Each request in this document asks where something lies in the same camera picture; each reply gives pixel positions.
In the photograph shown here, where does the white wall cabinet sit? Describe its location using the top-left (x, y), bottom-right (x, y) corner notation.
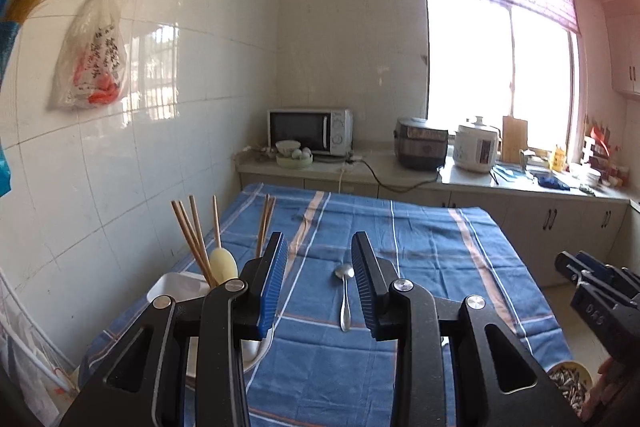
top-left (602, 0), bottom-right (640, 96)

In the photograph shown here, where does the yellow bowl of seeds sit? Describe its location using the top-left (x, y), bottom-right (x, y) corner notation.
top-left (545, 361), bottom-right (593, 418)

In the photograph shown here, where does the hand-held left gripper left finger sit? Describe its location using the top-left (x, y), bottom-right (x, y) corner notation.
top-left (59, 232), bottom-right (290, 427)

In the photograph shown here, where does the cream plastic spoon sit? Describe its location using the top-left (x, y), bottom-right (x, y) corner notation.
top-left (209, 247), bottom-right (239, 283)

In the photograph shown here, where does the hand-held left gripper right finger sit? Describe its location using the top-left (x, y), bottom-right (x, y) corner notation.
top-left (351, 231), bottom-right (586, 427)

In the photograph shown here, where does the person's right hand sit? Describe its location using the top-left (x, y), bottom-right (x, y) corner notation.
top-left (581, 356), bottom-right (624, 421)

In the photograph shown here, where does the dark rice cooker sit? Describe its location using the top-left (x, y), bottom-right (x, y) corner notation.
top-left (393, 117), bottom-right (449, 172)

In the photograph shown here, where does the red kitchen rack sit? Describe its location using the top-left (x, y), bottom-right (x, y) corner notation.
top-left (582, 114), bottom-right (618, 168)

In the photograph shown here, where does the stack of white bowls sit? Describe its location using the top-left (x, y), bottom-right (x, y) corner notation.
top-left (570, 162), bottom-right (603, 188)

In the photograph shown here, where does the bundle of wooden chopsticks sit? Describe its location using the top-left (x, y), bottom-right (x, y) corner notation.
top-left (171, 193), bottom-right (277, 288)

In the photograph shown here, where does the kitchen window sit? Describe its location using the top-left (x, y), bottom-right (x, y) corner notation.
top-left (425, 0), bottom-right (581, 152)

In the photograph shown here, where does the blue hanging cloth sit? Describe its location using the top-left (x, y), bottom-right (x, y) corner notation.
top-left (0, 0), bottom-right (21, 92)

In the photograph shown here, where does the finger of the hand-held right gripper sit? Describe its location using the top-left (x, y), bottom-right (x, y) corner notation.
top-left (575, 250), bottom-right (640, 296)
top-left (555, 251), bottom-right (589, 286)

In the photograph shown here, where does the white pressure cooker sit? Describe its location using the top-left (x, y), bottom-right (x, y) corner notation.
top-left (452, 115), bottom-right (502, 174)

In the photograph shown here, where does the printed plastic bag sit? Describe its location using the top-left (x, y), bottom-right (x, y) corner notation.
top-left (47, 0), bottom-right (132, 112)

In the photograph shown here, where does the white microwave oven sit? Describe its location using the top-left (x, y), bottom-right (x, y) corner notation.
top-left (266, 108), bottom-right (354, 156)

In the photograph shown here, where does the blue plaid tablecloth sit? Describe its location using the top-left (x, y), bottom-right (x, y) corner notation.
top-left (80, 182), bottom-right (573, 427)

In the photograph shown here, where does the metal spoon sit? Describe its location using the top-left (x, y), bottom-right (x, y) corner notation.
top-left (333, 264), bottom-right (357, 333)

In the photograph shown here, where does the white utensil holder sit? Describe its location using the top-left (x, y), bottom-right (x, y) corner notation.
top-left (146, 272), bottom-right (275, 380)

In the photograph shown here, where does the black power cable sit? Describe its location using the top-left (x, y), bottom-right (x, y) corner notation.
top-left (357, 157), bottom-right (442, 190)

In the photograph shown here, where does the wooden cutting board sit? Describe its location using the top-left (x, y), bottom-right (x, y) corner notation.
top-left (501, 114), bottom-right (529, 164)

